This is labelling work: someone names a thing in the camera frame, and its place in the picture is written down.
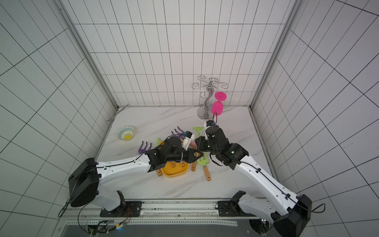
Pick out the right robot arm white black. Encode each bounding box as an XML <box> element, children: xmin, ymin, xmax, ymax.
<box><xmin>195</xmin><ymin>120</ymin><xmax>312</xmax><ymax>237</ymax></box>

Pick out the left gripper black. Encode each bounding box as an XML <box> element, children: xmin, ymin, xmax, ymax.
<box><xmin>167</xmin><ymin>147</ymin><xmax>204</xmax><ymax>164</ymax></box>

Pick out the pink plastic goblet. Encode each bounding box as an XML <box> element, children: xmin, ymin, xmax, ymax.
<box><xmin>211</xmin><ymin>91</ymin><xmax>227</xmax><ymax>116</ymax></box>

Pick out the purple fork pink handle left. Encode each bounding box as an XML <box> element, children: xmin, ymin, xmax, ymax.
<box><xmin>138</xmin><ymin>141</ymin><xmax>152</xmax><ymax>155</ymax></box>

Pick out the purple fork pink handle right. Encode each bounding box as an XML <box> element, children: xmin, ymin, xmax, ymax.
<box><xmin>171</xmin><ymin>127</ymin><xmax>187</xmax><ymax>138</ymax></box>

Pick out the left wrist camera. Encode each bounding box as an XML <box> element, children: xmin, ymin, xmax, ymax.
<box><xmin>182</xmin><ymin>131</ymin><xmax>196</xmax><ymax>150</ymax></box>

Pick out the metal base rail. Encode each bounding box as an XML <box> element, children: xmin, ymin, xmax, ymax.
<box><xmin>57</xmin><ymin>195</ymin><xmax>276</xmax><ymax>232</ymax></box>

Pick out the purple fork pink handle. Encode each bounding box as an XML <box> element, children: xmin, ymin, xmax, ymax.
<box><xmin>171</xmin><ymin>127</ymin><xmax>187</xmax><ymax>138</ymax></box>
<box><xmin>138</xmin><ymin>141</ymin><xmax>152</xmax><ymax>155</ymax></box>

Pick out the silver cup holder stand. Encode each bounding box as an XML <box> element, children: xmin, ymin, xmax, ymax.
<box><xmin>192</xmin><ymin>75</ymin><xmax>229</xmax><ymax>120</ymax></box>

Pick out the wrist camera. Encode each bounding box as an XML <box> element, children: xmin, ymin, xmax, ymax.
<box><xmin>182</xmin><ymin>131</ymin><xmax>196</xmax><ymax>150</ymax></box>
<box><xmin>204</xmin><ymin>120</ymin><xmax>216</xmax><ymax>140</ymax></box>

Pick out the green fork wooden handle long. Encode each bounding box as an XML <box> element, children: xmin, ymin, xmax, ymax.
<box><xmin>197</xmin><ymin>153</ymin><xmax>211</xmax><ymax>181</ymax></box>

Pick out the patterned small bowl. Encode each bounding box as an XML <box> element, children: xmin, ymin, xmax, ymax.
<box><xmin>116</xmin><ymin>125</ymin><xmax>135</xmax><ymax>141</ymax></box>

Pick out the yellow plastic storage box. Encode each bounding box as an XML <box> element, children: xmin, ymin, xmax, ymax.
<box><xmin>160</xmin><ymin>139</ymin><xmax>190</xmax><ymax>178</ymax></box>

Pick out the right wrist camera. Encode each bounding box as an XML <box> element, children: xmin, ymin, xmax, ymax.
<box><xmin>204</xmin><ymin>120</ymin><xmax>216</xmax><ymax>140</ymax></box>

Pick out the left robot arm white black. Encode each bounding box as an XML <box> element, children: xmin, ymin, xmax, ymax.
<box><xmin>67</xmin><ymin>136</ymin><xmax>203</xmax><ymax>214</ymax></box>

